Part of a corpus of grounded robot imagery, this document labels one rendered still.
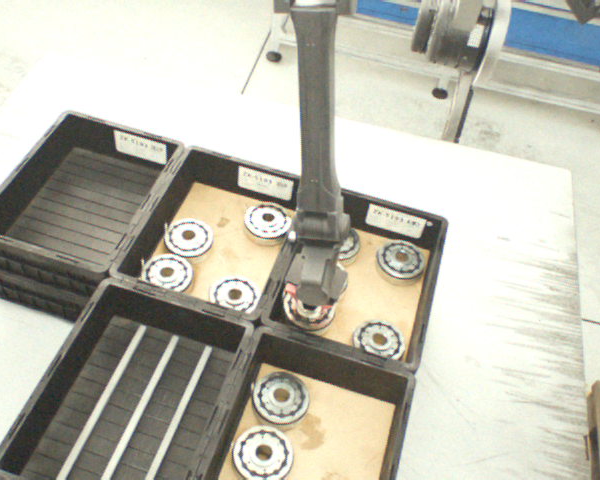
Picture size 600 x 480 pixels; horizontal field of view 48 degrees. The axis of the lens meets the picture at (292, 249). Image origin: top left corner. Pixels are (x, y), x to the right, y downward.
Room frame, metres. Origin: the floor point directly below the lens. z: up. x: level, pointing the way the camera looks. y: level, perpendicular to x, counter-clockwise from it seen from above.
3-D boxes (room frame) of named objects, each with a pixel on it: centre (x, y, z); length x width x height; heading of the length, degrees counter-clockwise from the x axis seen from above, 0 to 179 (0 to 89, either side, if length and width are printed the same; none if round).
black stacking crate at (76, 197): (0.96, 0.45, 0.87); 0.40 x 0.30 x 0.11; 170
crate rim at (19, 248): (0.96, 0.45, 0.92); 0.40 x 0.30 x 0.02; 170
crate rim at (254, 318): (0.91, 0.15, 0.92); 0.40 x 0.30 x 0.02; 170
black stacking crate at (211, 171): (0.91, 0.15, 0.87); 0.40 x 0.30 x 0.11; 170
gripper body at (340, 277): (0.76, -0.05, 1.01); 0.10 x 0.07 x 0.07; 77
